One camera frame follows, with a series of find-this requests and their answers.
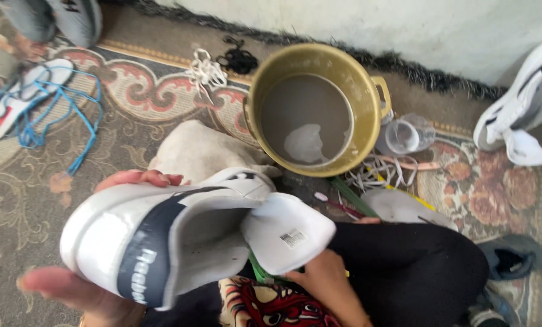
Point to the yellow strip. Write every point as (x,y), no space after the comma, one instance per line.
(411,195)

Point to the grey and blue sneaker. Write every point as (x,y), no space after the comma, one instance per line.
(493,311)

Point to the white sneaker with dark stripes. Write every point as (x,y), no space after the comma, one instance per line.
(520,104)

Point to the person's leg in black trousers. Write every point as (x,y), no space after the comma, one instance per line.
(407,268)

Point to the green plastic strip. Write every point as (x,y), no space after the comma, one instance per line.
(352,196)

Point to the bundle of white shoelaces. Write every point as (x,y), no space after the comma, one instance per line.
(206,72)

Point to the person's right hand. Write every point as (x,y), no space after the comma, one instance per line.
(318,277)

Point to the clear plastic cup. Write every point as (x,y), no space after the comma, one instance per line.
(407,135)

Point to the bundle of black shoelaces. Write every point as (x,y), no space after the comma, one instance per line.
(238,59)

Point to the patterned floral rug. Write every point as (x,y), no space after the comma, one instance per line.
(130,118)

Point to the tangle of white shoelaces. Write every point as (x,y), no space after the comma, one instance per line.
(380,172)

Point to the person's red printed shirt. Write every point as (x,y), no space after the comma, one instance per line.
(271,306)

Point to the white insole with red mark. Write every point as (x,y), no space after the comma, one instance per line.
(7,118)

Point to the person's right fingers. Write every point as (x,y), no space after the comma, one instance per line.
(296,276)

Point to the white shoe insole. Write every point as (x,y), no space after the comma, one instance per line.
(402,209)

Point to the blue shoelace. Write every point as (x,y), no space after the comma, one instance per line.
(71,104)

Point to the dark blue sneaker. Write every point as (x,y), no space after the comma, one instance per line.
(511,259)

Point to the beige cloth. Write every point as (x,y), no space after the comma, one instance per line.
(198,147)

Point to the person's left hand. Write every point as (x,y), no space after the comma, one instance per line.
(94,304)

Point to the pink strip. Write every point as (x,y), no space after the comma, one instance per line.
(411,163)

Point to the golden metal pot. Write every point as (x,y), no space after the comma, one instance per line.
(271,81)

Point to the white cloth in water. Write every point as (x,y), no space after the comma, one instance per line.
(305,144)

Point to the green and yellow brush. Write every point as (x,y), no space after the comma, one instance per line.
(259,270)

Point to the white sneaker with navy stripe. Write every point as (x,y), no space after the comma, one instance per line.
(162,236)

